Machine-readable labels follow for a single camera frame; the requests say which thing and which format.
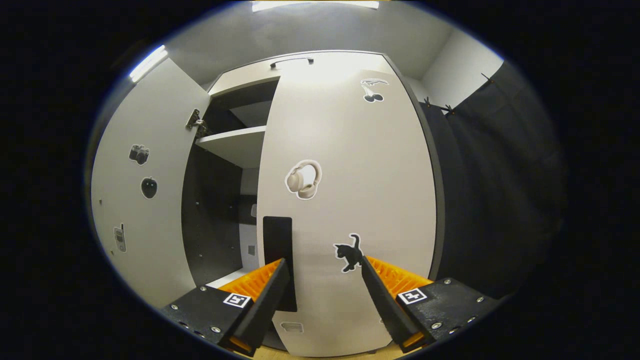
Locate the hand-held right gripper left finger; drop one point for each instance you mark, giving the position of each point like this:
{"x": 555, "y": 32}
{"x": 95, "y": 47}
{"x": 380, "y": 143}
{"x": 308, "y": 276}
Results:
{"x": 265, "y": 305}

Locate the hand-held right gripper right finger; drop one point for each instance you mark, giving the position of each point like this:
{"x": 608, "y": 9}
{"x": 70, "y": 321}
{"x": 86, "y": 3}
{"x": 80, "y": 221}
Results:
{"x": 382, "y": 305}

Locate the white grey shoe cabinet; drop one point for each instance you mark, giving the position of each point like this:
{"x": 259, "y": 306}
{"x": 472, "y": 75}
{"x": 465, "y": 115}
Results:
{"x": 210, "y": 210}

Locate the white door with phone sticker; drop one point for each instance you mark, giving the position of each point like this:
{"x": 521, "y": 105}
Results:
{"x": 160, "y": 250}

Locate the white door with headphone sticker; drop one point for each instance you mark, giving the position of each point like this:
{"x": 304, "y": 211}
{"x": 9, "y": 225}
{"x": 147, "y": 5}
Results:
{"x": 350, "y": 150}

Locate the white cabinet shelf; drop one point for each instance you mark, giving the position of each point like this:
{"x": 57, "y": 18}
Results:
{"x": 227, "y": 279}
{"x": 235, "y": 145}

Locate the metal door hinge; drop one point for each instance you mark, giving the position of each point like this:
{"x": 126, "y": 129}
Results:
{"x": 194, "y": 120}

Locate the white cabinet drawer front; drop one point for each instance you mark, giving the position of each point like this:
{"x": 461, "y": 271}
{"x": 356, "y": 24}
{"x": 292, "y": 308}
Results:
{"x": 240, "y": 82}

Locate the black backdrop cloth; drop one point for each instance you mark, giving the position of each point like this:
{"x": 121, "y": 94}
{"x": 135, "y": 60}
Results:
{"x": 500, "y": 175}

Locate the ceiling light panel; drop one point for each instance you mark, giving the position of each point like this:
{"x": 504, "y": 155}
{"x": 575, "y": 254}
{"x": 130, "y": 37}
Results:
{"x": 315, "y": 5}
{"x": 148, "y": 63}

